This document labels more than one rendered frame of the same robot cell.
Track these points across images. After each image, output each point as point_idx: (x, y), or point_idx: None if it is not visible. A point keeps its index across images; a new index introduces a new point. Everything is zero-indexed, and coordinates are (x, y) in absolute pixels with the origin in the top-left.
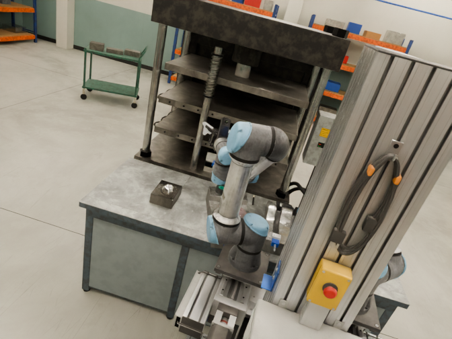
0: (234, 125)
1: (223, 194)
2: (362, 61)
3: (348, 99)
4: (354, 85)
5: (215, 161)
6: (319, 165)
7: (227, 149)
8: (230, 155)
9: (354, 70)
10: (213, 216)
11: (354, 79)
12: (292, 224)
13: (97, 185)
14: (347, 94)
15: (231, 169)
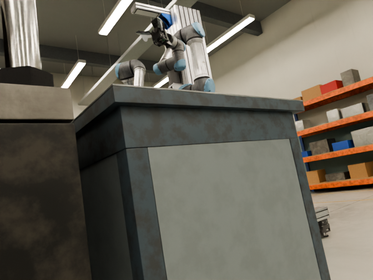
0: (197, 23)
1: (205, 63)
2: (184, 10)
3: (188, 22)
4: (187, 18)
5: (183, 50)
6: (189, 46)
7: (203, 35)
8: (202, 39)
9: (177, 12)
10: (209, 76)
11: (183, 15)
12: (188, 78)
13: (265, 96)
14: (183, 20)
15: (202, 48)
